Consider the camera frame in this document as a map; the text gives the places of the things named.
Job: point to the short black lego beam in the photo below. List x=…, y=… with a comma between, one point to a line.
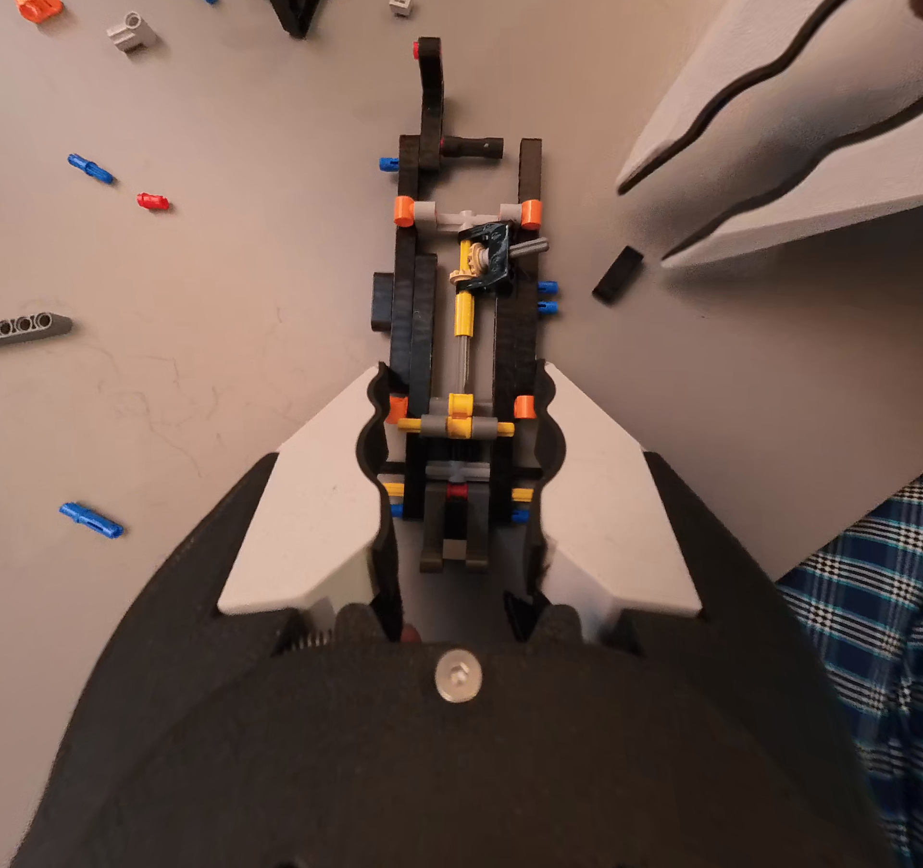
x=618, y=275

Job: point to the small grey square lego piece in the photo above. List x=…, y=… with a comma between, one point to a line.
x=402, y=1

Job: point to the light grey lego connector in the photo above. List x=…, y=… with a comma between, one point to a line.
x=132, y=30

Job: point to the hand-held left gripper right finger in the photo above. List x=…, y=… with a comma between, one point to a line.
x=613, y=522

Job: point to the grey lego beam with holes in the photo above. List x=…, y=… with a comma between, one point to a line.
x=36, y=327

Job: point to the black lego chassis model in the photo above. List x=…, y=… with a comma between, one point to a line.
x=415, y=306

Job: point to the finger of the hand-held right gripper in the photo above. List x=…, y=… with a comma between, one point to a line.
x=757, y=10
x=851, y=190

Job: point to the person's plaid shirt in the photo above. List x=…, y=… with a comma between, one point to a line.
x=865, y=630

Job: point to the short red lego pin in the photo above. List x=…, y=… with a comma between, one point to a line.
x=153, y=201

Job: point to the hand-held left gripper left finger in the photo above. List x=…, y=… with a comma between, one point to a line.
x=303, y=522

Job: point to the short blue lego pin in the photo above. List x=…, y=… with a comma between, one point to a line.
x=90, y=169
x=90, y=520

